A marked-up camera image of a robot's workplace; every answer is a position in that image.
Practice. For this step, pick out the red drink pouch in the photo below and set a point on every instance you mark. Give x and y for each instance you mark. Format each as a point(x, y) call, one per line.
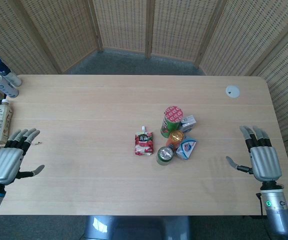
point(144, 142)

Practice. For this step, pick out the blue white soap pack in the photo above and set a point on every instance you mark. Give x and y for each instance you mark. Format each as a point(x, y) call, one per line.
point(186, 148)

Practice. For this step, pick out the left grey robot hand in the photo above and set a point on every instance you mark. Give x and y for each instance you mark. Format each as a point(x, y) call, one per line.
point(5, 160)

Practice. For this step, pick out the beige milk tea bottle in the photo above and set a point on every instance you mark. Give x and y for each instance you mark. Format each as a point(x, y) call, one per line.
point(0, 123)

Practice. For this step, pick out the orange drink can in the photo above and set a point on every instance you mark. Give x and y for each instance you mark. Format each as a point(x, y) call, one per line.
point(175, 138)

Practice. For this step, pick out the woven bamboo folding screen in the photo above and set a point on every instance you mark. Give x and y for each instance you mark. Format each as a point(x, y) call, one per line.
point(144, 30)

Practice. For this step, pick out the small grey milk carton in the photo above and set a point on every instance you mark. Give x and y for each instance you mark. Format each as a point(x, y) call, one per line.
point(188, 123)

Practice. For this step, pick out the green chips can red lid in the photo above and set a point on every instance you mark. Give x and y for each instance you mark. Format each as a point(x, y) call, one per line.
point(170, 121)

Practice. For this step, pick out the green drink can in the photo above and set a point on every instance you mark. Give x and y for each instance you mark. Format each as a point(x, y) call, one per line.
point(164, 155)

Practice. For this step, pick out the silver blue drink can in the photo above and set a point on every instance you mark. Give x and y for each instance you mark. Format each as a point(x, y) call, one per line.
point(4, 87)

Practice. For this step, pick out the blue capped white bottle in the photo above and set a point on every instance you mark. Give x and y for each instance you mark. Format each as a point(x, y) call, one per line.
point(5, 71)

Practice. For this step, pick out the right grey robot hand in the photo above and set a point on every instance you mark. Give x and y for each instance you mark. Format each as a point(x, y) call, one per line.
point(265, 162)

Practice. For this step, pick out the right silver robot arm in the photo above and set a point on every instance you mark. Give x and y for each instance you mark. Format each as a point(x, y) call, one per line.
point(277, 212)

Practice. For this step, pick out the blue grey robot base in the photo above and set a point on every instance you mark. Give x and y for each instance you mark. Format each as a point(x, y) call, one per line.
point(136, 227)

